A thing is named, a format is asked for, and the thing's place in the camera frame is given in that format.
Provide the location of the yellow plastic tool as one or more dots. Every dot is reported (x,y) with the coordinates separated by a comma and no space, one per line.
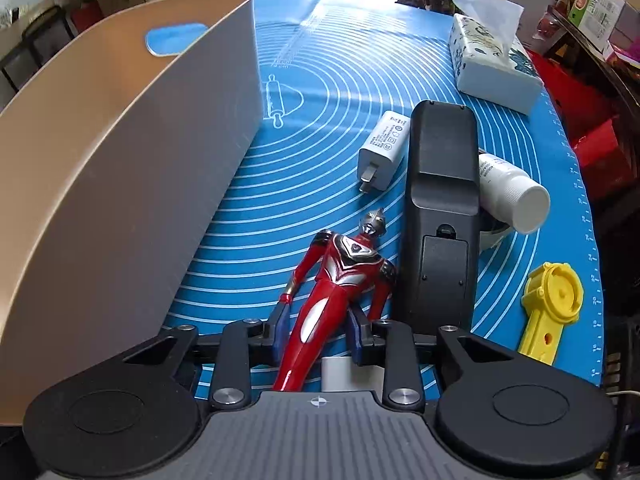
(555,295)

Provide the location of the white charger plug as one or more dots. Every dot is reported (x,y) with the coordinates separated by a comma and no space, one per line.
(382,145)

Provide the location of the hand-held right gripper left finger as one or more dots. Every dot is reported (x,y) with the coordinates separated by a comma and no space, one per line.
(280,334)

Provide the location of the black metal rack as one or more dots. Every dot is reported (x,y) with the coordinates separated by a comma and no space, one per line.
(47,35)

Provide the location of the blue silicone baking mat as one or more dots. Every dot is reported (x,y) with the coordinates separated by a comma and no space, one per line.
(325,85)

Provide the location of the black remote control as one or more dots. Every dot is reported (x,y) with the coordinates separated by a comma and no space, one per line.
(440,175)

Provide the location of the printed tissue pack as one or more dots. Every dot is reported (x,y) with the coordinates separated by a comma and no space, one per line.
(490,70)

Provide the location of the white plastic bottle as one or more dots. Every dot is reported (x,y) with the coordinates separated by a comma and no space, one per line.
(515,190)

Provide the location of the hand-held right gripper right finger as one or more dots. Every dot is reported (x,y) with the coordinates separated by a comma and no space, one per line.
(360,341)

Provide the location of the red plastic crate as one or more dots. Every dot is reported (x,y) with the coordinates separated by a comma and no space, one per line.
(585,120)

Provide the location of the red silver hero figure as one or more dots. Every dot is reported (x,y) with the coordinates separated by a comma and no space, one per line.
(340,280)

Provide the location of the green white carton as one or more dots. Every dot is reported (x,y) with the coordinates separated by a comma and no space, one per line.
(595,10)

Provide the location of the beige plastic storage bin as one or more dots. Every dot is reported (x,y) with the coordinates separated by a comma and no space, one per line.
(100,185)

